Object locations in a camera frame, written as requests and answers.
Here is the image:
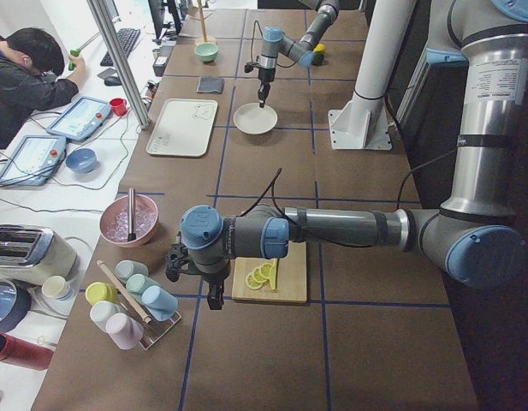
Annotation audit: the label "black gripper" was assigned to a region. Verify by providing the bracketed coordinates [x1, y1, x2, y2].
[202, 267, 231, 310]
[258, 67, 275, 108]

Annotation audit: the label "cream round plate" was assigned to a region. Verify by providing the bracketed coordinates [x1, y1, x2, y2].
[233, 103, 278, 134]

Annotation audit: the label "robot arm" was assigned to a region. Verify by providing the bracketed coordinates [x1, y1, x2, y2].
[256, 0, 341, 108]
[166, 1, 528, 310]

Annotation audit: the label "white bear tray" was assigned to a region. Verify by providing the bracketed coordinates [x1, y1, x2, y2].
[145, 98, 218, 158]

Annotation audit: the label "lemon slice near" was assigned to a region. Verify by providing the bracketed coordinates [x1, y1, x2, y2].
[245, 273, 265, 290]

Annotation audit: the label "lemon slice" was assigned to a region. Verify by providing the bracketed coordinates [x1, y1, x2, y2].
[252, 267, 269, 283]
[261, 263, 275, 281]
[245, 273, 265, 290]

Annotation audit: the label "lemon slice middle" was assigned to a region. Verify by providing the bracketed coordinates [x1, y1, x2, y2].
[252, 267, 269, 283]

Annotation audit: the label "light blue cup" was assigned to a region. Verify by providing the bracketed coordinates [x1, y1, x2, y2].
[141, 285, 179, 322]

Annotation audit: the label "folded grey cloth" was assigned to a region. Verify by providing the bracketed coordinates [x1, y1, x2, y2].
[197, 76, 224, 94]

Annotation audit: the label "lemon slice far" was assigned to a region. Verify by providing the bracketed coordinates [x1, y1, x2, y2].
[261, 263, 275, 281]

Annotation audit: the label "yellow-green plastic knife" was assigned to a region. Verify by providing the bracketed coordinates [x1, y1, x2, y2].
[269, 259, 278, 290]

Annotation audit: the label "mint green bowl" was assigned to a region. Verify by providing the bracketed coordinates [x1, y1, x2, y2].
[194, 42, 219, 63]

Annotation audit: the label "mint green cup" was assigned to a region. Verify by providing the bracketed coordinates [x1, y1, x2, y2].
[126, 274, 159, 303]

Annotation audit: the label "wooden cutting board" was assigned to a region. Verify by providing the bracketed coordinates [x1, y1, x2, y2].
[232, 243, 307, 303]

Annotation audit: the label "wooden mug tree stand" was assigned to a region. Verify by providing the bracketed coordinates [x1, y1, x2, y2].
[195, 0, 217, 45]

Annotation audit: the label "grey cup in rack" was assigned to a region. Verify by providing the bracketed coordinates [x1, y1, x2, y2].
[115, 259, 149, 283]

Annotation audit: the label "pink cup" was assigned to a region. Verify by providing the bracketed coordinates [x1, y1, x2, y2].
[105, 313, 144, 350]

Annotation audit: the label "steel black-tipped tongs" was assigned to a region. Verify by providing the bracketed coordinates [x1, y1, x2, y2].
[127, 188, 136, 242]

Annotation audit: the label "white cup in rack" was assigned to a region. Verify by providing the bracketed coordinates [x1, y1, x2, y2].
[90, 300, 127, 332]

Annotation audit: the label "yellow cup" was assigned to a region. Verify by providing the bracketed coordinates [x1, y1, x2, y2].
[85, 282, 117, 306]

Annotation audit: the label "pink bowl with ice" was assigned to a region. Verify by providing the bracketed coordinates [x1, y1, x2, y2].
[99, 194, 159, 248]

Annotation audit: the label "red mug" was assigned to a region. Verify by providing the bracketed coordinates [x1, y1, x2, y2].
[109, 98, 128, 116]

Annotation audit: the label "black keyboard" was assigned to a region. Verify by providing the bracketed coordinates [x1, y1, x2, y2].
[100, 28, 140, 67]

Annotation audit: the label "black computer mouse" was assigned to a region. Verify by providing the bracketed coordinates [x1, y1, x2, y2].
[104, 75, 122, 86]

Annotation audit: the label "cream blue-striped cup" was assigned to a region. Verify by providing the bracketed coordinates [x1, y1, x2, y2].
[41, 276, 74, 301]

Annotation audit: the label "teach pendant far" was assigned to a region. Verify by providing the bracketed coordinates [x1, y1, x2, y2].
[45, 96, 111, 141]

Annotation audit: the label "teach pendant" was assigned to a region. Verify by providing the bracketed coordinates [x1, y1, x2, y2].
[0, 135, 68, 186]
[45, 96, 111, 141]

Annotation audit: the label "blue bowl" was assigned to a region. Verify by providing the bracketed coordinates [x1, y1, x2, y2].
[66, 148, 98, 174]

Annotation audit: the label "cream steel toaster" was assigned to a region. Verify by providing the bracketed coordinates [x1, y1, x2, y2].
[0, 224, 76, 285]

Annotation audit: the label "red thermos bottle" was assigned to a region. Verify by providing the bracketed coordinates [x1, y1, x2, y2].
[0, 333, 54, 371]

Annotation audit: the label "teach pendant near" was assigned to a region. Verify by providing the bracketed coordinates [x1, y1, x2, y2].
[0, 135, 68, 186]

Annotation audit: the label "seated person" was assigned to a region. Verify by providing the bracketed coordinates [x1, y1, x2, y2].
[0, 27, 86, 150]

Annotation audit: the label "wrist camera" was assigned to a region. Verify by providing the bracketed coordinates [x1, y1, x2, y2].
[244, 62, 260, 74]
[165, 243, 197, 283]

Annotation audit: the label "white wire cup rack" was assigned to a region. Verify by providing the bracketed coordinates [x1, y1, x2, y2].
[118, 295, 181, 350]

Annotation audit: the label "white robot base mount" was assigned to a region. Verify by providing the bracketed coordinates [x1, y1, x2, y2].
[329, 0, 416, 151]

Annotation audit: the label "aluminium frame post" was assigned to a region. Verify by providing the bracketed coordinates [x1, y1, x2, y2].
[87, 0, 151, 130]

